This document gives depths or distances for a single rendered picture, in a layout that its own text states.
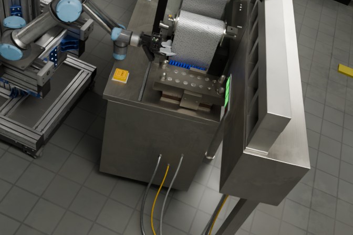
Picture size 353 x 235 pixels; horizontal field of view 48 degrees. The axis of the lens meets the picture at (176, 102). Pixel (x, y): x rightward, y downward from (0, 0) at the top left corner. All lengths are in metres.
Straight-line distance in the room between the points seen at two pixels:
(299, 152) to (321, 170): 2.02
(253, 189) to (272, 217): 1.48
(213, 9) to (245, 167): 1.10
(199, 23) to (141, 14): 0.72
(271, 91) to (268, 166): 0.30
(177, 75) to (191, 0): 0.43
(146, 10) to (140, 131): 0.88
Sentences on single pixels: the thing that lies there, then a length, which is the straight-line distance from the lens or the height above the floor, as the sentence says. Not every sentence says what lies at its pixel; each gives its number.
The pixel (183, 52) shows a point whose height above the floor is 1.11.
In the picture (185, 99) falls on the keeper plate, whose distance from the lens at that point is 2.13.
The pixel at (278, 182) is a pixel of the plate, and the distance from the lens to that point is 1.57.
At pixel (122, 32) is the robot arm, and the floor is 1.14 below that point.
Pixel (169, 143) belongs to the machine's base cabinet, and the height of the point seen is 0.60.
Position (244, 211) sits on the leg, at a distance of 1.92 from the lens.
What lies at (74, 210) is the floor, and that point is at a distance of 2.79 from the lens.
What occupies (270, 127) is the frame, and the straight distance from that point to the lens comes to 1.32.
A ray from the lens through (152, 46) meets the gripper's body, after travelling 2.17.
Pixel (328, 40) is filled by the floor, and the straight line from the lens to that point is 4.93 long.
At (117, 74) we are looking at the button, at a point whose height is 0.92.
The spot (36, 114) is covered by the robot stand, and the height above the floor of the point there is 0.21.
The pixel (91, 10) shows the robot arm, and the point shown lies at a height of 1.19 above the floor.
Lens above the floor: 2.52
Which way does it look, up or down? 47 degrees down
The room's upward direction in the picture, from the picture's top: 18 degrees clockwise
